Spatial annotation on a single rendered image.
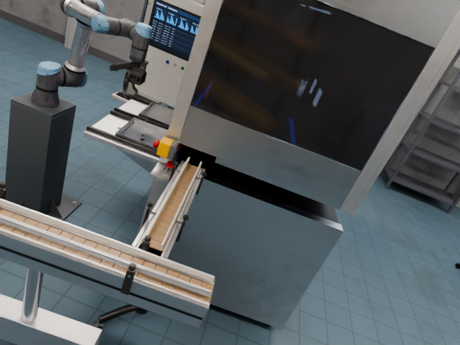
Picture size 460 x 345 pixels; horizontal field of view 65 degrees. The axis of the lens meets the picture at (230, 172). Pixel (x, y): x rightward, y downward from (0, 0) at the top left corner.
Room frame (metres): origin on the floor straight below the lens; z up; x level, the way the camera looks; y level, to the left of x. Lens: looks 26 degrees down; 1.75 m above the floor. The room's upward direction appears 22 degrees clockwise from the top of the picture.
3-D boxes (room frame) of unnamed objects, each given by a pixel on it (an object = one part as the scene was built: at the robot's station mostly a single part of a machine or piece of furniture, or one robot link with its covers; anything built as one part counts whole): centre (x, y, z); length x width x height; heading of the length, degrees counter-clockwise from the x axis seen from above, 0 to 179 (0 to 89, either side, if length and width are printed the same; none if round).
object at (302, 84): (1.60, -0.14, 1.51); 0.85 x 0.01 x 0.59; 93
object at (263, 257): (2.62, -0.10, 0.44); 2.06 x 1.00 x 0.88; 3
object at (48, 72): (1.89, 1.16, 0.96); 0.13 x 0.12 x 0.14; 146
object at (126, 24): (1.72, 0.70, 1.39); 0.11 x 0.11 x 0.08; 56
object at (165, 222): (1.23, 0.16, 0.92); 0.69 x 0.15 x 0.16; 3
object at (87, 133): (1.92, 0.53, 0.87); 0.70 x 0.48 x 0.02; 3
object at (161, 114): (2.10, 0.47, 0.90); 0.34 x 0.26 x 0.04; 93
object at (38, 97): (1.88, 1.16, 0.84); 0.15 x 0.15 x 0.10
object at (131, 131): (1.76, 0.45, 0.90); 0.34 x 0.26 x 0.04; 93
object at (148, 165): (1.67, 0.53, 0.80); 0.34 x 0.03 x 0.13; 93
